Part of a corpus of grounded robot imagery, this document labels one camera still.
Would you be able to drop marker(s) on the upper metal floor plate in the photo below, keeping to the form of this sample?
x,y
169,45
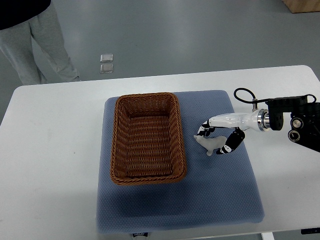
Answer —
x,y
106,57

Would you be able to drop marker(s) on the brown wicker basket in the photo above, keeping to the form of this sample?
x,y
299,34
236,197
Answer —
x,y
147,140

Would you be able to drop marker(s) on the wooden box corner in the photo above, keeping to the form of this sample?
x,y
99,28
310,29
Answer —
x,y
302,6

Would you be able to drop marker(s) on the person in grey trousers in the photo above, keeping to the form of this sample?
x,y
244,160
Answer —
x,y
24,21

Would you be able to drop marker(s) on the white bear figurine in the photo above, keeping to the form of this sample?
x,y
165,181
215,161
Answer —
x,y
210,144

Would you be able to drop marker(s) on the metal floor plate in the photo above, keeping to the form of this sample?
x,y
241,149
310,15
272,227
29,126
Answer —
x,y
106,57
106,68

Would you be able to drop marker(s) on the lower metal floor plate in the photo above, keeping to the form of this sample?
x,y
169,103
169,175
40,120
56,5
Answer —
x,y
106,68

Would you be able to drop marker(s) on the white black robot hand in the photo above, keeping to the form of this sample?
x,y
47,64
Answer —
x,y
232,123

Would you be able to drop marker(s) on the blue grey mat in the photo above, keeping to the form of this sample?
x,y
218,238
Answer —
x,y
217,189

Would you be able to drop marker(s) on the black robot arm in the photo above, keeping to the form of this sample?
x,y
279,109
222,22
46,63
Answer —
x,y
304,113

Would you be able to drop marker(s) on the black table control panel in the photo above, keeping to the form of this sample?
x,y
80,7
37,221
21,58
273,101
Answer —
x,y
308,231

